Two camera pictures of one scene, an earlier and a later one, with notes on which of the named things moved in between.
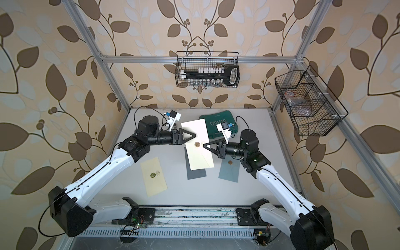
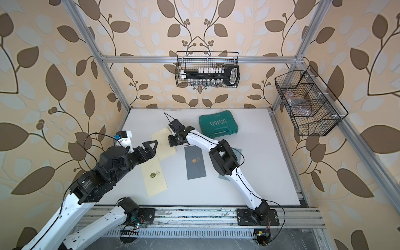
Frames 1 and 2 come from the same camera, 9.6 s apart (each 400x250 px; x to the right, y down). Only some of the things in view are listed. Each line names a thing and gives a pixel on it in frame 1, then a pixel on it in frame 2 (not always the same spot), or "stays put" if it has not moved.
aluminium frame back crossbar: x=230 y=59 stays put
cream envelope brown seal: x=199 y=156 to x=163 y=149
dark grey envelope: x=193 y=174 stays put
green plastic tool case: x=212 y=120 stays put
